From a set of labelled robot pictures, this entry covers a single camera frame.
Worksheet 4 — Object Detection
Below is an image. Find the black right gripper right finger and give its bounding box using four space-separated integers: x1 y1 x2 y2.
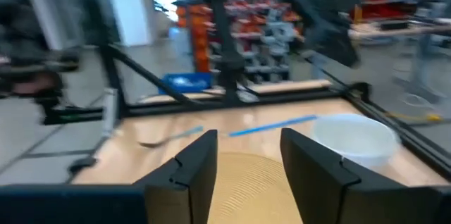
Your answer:
280 127 440 224

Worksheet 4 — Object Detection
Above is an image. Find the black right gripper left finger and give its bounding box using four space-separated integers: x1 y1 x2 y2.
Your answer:
133 129 218 224

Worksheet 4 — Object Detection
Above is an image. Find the silver spoon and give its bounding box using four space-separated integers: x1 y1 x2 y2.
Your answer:
137 125 205 149

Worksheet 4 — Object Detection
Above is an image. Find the white bowl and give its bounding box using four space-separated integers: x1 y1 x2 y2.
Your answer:
311 113 402 169

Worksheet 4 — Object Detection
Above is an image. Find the thin light blue stick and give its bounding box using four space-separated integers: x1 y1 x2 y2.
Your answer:
228 114 319 138

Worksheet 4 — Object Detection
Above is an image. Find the wooden workbench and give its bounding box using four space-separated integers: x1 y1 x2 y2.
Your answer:
347 18 451 98

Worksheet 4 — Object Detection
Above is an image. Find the round woven tan placemat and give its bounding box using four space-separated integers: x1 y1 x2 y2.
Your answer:
206 151 304 224

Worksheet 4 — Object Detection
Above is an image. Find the rack of small parts bins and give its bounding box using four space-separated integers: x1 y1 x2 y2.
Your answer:
175 0 304 84

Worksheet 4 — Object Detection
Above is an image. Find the blue plastic bin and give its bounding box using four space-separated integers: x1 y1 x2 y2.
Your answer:
158 72 213 95

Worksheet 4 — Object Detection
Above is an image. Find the black table edge clamp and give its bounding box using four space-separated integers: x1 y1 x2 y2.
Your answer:
68 156 99 175

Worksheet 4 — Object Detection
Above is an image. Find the person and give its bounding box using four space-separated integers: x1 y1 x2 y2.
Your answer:
0 0 82 100

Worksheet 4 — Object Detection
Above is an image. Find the black aluminium table frame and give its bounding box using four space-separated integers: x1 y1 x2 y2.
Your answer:
42 0 451 181

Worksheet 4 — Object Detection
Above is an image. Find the yellow extension cord with plug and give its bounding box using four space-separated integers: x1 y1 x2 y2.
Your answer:
383 110 444 123

